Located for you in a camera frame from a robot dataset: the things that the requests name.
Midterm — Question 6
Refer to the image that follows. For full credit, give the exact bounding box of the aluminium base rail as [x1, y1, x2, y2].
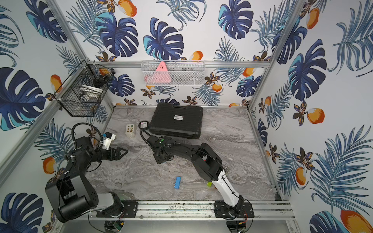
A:
[78, 201, 295, 221]

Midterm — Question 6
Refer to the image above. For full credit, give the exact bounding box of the pink triangle object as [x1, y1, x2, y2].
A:
[149, 61, 172, 84]

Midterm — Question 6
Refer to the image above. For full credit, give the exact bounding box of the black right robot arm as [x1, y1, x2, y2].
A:
[140, 130, 245, 220]

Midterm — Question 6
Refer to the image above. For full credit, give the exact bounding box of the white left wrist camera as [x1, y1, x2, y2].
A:
[103, 132, 116, 150]

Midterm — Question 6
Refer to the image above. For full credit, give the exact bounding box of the black plastic tool case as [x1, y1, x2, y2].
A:
[149, 103, 204, 139]

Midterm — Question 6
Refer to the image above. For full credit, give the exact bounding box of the black round tape roll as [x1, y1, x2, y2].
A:
[139, 120, 150, 131]

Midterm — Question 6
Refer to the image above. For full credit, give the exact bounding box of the white button control box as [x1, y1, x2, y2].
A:
[125, 123, 136, 138]

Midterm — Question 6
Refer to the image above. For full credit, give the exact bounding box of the black wire basket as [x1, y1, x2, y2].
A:
[53, 60, 115, 117]

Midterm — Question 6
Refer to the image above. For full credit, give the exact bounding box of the white wire shelf basket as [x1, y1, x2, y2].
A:
[140, 60, 206, 85]

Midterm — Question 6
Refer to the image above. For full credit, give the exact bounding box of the long blue lego brick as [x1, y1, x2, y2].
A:
[174, 176, 181, 189]

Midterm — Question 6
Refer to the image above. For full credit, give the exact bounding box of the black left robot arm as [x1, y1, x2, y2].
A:
[45, 122, 128, 223]

